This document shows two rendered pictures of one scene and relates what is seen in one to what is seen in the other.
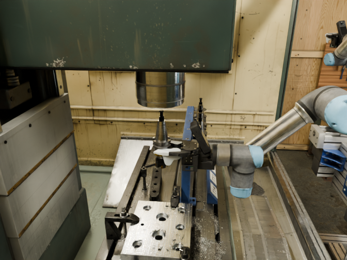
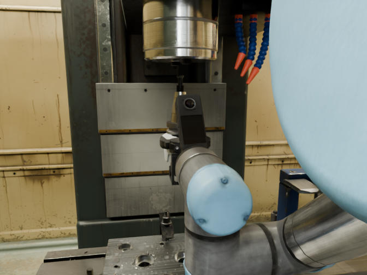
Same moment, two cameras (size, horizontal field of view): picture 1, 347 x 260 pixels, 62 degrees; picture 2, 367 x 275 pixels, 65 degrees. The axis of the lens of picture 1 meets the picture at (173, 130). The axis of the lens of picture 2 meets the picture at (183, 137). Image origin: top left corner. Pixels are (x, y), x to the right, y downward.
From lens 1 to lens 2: 1.00 m
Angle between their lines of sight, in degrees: 73
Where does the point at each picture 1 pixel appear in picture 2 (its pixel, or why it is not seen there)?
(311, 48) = not seen: outside the picture
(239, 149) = (196, 161)
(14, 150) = (118, 102)
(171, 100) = (149, 46)
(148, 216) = (179, 244)
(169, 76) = (146, 7)
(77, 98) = not seen: hidden behind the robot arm
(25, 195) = (122, 147)
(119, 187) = not seen: hidden behind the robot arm
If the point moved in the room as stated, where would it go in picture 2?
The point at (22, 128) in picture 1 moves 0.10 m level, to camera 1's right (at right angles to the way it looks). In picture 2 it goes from (134, 88) to (136, 89)
